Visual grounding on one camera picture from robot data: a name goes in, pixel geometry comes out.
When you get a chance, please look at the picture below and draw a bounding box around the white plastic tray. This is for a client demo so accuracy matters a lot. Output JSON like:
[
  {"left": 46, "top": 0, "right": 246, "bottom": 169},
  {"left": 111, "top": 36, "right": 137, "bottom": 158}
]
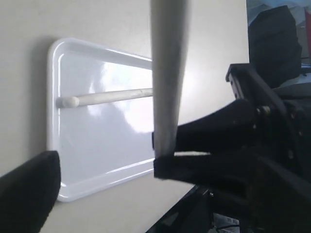
[{"left": 47, "top": 38, "right": 154, "bottom": 202}]

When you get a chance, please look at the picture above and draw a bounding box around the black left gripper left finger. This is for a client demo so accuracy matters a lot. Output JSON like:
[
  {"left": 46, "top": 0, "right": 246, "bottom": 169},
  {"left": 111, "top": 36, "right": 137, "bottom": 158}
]
[{"left": 0, "top": 151, "right": 61, "bottom": 233}]

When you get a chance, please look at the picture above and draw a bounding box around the dark background equipment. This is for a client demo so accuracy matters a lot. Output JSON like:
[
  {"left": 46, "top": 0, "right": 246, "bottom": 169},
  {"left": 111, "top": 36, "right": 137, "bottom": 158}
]
[{"left": 246, "top": 0, "right": 311, "bottom": 89}]

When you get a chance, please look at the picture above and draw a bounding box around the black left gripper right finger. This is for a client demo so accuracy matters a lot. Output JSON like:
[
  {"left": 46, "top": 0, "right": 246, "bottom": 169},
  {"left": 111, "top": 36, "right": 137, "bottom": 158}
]
[{"left": 154, "top": 99, "right": 256, "bottom": 194}]

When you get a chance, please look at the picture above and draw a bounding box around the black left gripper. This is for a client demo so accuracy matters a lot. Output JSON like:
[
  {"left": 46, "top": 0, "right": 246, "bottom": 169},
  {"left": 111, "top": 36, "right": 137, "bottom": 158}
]
[{"left": 226, "top": 64, "right": 311, "bottom": 233}]

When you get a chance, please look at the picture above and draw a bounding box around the wooden drumstick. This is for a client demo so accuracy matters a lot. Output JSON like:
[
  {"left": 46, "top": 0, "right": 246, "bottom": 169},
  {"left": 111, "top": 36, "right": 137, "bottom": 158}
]
[
  {"left": 56, "top": 88, "right": 153, "bottom": 108},
  {"left": 151, "top": 0, "right": 190, "bottom": 158}
]

